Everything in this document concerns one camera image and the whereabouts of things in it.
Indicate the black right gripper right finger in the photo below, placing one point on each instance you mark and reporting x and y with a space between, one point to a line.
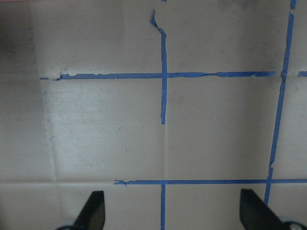
255 215

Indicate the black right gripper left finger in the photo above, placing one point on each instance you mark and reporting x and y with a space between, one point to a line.
92 216

